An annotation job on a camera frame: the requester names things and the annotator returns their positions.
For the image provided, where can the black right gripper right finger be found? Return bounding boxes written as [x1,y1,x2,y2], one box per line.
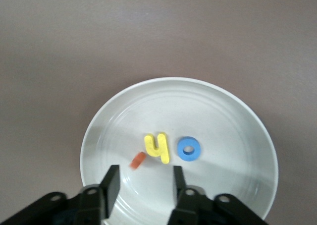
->
[168,165,269,225]

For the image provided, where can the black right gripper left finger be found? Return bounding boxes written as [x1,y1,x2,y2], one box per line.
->
[0,165,121,225]

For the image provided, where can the orange foam letter f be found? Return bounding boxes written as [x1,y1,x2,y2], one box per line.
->
[130,152,146,171]

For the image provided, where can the blue foam letter o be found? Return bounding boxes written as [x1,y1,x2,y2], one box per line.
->
[176,136,203,162]

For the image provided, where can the yellow foam letter h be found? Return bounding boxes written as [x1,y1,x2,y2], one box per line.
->
[144,132,170,165]

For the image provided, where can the beige round plate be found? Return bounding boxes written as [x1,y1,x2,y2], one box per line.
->
[79,76,279,225]

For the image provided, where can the brown table cover sheet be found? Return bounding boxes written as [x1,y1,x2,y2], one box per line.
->
[0,0,317,225]

